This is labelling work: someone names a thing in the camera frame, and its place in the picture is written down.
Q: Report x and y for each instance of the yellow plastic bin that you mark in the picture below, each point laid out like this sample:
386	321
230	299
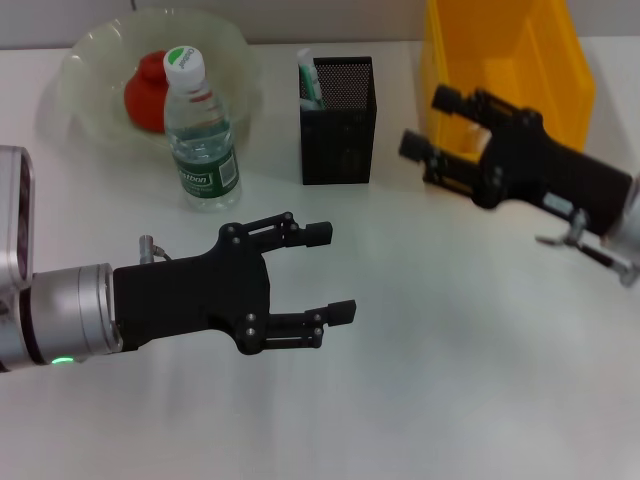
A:
525	60

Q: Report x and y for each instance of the red-orange toy orange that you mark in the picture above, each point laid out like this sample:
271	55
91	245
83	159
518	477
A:
145	100

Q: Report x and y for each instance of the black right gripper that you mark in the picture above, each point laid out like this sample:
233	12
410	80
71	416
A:
550	170

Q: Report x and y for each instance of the grey marker pen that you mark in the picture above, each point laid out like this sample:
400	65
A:
310	105

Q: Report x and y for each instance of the mint green utility knife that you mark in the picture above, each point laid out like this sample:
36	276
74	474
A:
309	75

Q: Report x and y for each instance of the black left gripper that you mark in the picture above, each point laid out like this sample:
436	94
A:
190	295

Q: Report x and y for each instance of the clear green-label water bottle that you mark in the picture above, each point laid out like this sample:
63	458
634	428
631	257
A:
205	150

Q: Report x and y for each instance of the black mesh pen holder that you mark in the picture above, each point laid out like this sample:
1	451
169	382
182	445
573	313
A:
335	150

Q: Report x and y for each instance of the pale green translucent fruit bowl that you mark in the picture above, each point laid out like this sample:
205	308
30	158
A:
90	60

